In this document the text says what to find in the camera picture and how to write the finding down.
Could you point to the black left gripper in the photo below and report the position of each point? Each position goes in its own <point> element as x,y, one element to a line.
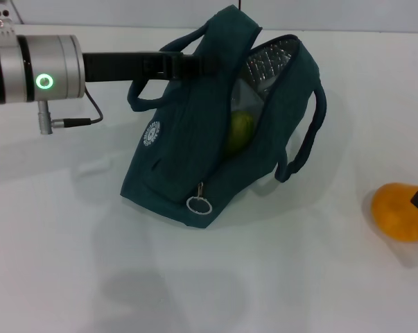
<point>118,66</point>

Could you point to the orange pear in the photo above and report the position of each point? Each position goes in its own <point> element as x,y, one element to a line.
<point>392,215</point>

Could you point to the green cucumber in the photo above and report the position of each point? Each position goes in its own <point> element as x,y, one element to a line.
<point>241,132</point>

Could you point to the dark teal insulated lunch bag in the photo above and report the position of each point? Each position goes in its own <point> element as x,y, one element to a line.
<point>181,156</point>

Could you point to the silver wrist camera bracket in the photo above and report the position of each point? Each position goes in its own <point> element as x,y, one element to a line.
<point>2,26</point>

